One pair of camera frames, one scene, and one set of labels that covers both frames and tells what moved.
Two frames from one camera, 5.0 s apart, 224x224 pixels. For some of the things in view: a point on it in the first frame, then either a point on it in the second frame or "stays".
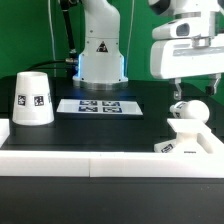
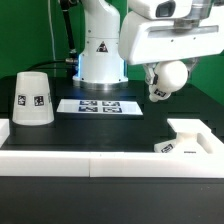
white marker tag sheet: [100, 106] stays
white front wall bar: [114, 164] stays
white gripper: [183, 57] → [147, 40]
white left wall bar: [4, 130] stays
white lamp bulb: [192, 109] → [171, 75]
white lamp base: [186, 140] stays
